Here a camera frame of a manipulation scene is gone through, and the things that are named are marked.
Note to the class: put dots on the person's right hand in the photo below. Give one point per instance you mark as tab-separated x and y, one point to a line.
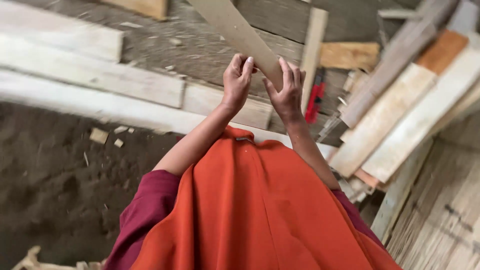
288	99

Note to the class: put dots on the person's left hand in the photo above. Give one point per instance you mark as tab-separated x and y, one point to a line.
235	88

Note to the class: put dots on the thin wooden strip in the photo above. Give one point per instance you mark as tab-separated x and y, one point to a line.
232	26

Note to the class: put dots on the red hand tool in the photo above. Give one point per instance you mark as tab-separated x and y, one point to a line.
315	101

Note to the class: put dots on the pale plank with square end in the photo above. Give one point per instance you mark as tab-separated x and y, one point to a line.
210	103

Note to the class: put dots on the bundle of thin wood strips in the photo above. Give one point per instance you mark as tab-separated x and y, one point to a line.
330	127

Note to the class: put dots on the narrow pale wooden slat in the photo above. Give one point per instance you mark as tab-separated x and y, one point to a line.
313	45

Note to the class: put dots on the yellowish wooden block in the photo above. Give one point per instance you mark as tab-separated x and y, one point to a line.
348	55

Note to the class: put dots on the pale grained wooden board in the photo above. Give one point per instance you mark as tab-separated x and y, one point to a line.
378	120

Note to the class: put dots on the long grey wooden board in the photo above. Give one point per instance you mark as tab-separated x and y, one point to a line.
393	60

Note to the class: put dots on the orange cloth apron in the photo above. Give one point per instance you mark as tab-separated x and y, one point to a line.
255	210

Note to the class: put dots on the small wood chip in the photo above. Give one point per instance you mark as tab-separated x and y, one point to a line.
119	143
120	129

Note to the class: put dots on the yellow-brown wooden board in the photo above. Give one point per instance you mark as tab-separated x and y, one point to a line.
144	6

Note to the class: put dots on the long whitish wooden beam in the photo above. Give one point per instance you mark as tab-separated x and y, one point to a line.
112	108

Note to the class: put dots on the long pale smooth board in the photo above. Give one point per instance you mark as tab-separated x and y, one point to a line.
423	116

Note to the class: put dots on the thin grey wooden slat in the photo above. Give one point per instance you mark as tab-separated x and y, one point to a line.
397	14

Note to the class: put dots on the wide pale wooden plank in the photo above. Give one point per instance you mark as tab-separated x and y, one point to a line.
93	73

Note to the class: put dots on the upright pale wooden plank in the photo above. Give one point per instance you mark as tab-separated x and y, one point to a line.
401	187

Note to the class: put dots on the square wood offcut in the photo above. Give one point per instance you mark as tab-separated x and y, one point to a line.
99	135

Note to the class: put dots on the maroon sleeved shirt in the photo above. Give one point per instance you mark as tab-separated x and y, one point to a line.
150	210

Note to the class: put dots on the orange-brown wooden board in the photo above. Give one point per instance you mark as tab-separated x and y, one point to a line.
442	51

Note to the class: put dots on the short pale wooden plank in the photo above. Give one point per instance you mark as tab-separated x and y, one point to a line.
56	32

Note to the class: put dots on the split bamboo mat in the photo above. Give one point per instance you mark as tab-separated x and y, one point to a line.
442	210

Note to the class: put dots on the heap of wood scraps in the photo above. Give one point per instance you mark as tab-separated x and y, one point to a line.
37	264

